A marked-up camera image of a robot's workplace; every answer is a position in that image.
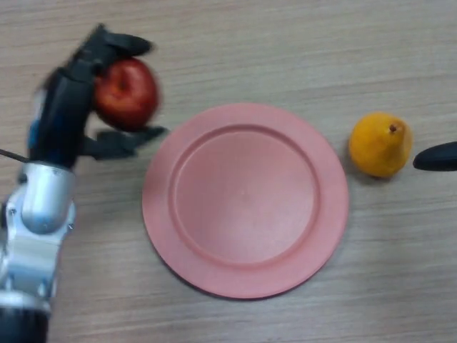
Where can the yellow pear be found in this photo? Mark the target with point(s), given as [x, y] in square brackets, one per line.
[376, 146]

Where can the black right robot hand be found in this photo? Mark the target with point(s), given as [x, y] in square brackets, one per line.
[437, 157]

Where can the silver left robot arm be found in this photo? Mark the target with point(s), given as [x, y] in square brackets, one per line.
[35, 221]

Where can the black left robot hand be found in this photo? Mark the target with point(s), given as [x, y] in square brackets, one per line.
[60, 114]

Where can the pink round plate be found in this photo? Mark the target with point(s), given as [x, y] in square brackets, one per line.
[246, 203]

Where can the red apple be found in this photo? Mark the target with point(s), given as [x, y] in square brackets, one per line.
[128, 96]

